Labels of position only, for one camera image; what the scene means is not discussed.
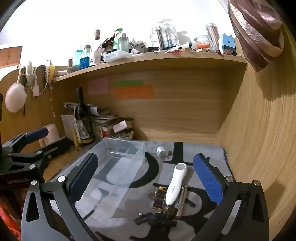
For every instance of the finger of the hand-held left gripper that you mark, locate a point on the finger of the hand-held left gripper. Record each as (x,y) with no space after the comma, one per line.
(57,147)
(37,134)

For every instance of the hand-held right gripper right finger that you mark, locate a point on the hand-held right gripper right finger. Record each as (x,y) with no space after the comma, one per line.
(208,178)

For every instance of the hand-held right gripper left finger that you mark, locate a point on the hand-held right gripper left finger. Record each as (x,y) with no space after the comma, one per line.
(83,178)

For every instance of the white electric trimmer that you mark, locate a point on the white electric trimmer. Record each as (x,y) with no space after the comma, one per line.
(177,183)

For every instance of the silver metal key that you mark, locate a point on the silver metal key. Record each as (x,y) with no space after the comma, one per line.
(182,200)

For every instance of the clear plastic box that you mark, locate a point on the clear plastic box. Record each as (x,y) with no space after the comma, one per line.
(120,166)

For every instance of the amber lighter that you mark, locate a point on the amber lighter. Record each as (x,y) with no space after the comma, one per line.
(158,197)

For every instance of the black clip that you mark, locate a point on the black clip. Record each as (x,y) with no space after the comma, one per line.
(152,220)

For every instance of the beige mug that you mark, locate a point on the beige mug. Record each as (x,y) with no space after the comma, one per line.
(49,134)

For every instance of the white paper card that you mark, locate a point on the white paper card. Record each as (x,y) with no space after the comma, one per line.
(68,126)

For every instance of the dark wine bottle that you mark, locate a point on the dark wine bottle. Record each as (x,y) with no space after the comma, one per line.
(84,125)

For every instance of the white bath puff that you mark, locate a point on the white bath puff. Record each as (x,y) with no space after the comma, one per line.
(15,97)

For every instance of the red cloth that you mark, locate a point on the red cloth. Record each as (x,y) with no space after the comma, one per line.
(8,220)

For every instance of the grey printed mat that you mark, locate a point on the grey printed mat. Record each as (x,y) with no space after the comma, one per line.
(161,171)

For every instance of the stack of books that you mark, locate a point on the stack of books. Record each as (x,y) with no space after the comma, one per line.
(104,120)

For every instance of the white charger plug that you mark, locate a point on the white charger plug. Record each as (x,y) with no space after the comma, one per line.
(161,151)

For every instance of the bowl of small items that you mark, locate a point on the bowl of small items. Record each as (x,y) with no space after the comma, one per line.
(122,136)

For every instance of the small white cardboard box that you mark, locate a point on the small white cardboard box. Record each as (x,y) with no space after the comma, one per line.
(121,127)

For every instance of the pink sticky note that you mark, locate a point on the pink sticky note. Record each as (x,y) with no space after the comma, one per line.
(98,85)

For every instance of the teal cup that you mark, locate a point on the teal cup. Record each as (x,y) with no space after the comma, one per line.
(77,59)

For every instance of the blue glass bottle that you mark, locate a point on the blue glass bottle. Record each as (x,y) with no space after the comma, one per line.
(84,60)

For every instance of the orange sticky note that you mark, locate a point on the orange sticky note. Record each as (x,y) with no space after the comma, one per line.
(134,92)

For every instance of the green sticky note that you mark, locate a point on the green sticky note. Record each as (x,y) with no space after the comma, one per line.
(129,82)

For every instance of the white lidded storage box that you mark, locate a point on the white lidded storage box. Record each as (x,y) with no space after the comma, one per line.
(116,56)

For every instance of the dark capped bottle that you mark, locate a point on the dark capped bottle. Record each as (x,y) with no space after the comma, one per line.
(97,44)

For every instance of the green pump bottle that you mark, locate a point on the green pump bottle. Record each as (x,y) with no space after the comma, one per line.
(120,41)

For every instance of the wooden shelf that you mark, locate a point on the wooden shelf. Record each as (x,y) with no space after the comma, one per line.
(150,61)

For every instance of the clear jar orange contents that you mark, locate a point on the clear jar orange contents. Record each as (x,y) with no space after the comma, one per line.
(202,42)

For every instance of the blue box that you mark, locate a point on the blue box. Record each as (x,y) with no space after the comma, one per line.
(228,44)

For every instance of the tall clear jar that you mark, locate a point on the tall clear jar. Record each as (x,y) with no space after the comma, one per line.
(212,34)

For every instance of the clear tool package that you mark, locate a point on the clear tool package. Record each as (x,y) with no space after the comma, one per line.
(165,34)

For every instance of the brown hanging bag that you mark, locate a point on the brown hanging bag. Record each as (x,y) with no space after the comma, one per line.
(254,30)

